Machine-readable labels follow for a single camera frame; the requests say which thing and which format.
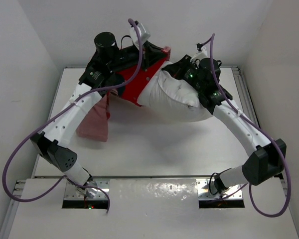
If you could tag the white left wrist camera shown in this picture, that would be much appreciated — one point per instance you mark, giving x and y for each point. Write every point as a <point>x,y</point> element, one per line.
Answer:
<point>143,31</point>

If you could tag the aluminium frame rail left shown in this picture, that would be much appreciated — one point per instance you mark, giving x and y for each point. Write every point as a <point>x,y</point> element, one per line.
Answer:
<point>12,210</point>

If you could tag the white pillow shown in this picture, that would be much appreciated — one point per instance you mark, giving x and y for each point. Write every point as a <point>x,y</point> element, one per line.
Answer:
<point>172,99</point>

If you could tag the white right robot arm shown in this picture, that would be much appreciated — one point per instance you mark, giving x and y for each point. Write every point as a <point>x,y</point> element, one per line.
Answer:
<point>264,159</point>

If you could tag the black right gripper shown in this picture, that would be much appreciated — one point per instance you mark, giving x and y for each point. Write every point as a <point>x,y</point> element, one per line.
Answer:
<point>178,64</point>

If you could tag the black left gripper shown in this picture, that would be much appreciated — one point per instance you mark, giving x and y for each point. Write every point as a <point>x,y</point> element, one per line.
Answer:
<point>150,50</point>

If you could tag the aluminium frame rail right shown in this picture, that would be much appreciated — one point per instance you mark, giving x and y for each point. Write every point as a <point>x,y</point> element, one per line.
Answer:
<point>244,95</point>

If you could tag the red pink patterned pillowcase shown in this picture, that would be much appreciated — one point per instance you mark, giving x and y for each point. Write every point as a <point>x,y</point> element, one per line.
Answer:
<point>95,124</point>

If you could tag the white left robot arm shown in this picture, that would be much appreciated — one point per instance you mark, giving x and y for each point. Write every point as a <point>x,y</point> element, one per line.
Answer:
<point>52,142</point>

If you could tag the aluminium frame rail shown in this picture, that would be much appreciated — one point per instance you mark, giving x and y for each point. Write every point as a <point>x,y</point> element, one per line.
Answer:
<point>244,95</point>
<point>12,210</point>

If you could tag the white front cover board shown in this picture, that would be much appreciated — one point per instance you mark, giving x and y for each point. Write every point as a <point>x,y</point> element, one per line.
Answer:
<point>146,209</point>

